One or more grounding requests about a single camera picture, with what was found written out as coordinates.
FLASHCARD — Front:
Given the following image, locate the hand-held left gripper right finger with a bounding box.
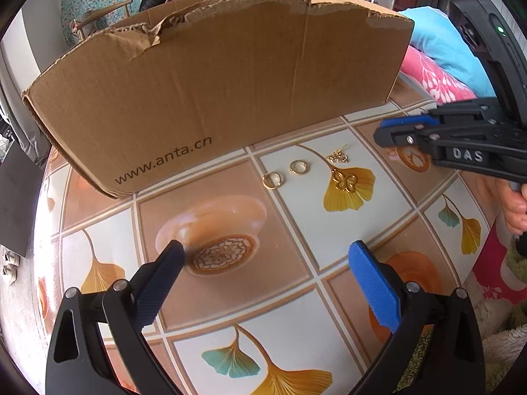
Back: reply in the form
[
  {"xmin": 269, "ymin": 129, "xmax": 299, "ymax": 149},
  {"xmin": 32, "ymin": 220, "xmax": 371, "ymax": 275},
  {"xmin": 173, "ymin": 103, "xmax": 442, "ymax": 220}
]
[{"xmin": 348, "ymin": 240, "xmax": 483, "ymax": 395}]

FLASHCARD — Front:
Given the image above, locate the dark grey board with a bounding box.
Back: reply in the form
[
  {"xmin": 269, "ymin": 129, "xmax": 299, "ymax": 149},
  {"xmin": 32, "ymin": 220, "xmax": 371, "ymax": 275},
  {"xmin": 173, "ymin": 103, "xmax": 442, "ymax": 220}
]
[{"xmin": 0, "ymin": 144, "xmax": 52, "ymax": 256}]

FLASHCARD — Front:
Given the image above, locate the person's right hand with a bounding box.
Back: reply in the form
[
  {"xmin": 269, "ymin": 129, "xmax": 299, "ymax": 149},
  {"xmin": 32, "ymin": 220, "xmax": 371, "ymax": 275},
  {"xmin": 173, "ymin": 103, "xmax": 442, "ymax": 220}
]
[{"xmin": 499, "ymin": 181, "xmax": 527, "ymax": 236}]

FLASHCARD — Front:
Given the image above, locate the pink floral blanket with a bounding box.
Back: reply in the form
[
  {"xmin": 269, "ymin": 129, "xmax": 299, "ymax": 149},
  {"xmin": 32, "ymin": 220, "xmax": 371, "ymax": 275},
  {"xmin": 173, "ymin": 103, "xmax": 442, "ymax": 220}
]
[{"xmin": 393, "ymin": 46, "xmax": 527, "ymax": 307}]

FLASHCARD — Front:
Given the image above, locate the gold butterfly pendant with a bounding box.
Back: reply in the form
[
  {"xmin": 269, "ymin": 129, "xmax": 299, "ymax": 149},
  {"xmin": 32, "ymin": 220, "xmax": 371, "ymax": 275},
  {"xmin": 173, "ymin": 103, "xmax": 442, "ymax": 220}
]
[{"xmin": 334, "ymin": 171, "xmax": 357, "ymax": 193}]

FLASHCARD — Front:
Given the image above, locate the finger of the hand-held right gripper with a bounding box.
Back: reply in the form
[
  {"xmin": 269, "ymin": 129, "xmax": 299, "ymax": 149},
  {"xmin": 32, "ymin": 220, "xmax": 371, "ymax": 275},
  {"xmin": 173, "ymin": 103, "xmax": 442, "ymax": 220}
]
[
  {"xmin": 381, "ymin": 98, "xmax": 504, "ymax": 126},
  {"xmin": 374, "ymin": 121, "xmax": 527, "ymax": 184}
]

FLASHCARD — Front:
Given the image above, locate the wooden chair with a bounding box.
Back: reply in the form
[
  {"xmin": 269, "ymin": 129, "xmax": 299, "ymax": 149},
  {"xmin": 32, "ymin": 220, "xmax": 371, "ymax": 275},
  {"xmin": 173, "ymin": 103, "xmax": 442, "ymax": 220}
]
[{"xmin": 71, "ymin": 0, "xmax": 133, "ymax": 44}]

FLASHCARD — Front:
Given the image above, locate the ginkgo leaf printed tablecloth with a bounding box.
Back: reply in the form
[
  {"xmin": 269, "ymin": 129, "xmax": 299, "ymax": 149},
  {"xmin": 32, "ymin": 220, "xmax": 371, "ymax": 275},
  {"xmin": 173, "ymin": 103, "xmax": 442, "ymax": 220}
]
[{"xmin": 33, "ymin": 55, "xmax": 511, "ymax": 395}]

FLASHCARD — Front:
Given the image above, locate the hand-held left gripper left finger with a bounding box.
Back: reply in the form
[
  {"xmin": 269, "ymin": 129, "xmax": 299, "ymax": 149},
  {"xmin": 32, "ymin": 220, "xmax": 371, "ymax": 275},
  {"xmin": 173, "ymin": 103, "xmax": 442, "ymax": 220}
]
[{"xmin": 45, "ymin": 239, "xmax": 185, "ymax": 395}]

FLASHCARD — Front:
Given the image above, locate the grey curtain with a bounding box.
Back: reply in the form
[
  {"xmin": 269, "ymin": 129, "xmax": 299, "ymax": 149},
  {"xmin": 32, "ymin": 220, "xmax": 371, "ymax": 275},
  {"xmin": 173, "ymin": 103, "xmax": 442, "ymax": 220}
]
[{"xmin": 0, "ymin": 41, "xmax": 52, "ymax": 165}]

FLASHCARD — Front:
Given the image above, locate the brown cardboard box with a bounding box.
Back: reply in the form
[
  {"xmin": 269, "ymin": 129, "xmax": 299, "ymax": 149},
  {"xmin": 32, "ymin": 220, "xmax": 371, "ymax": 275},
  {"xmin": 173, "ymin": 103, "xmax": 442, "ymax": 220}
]
[{"xmin": 21, "ymin": 0, "xmax": 414, "ymax": 200}]

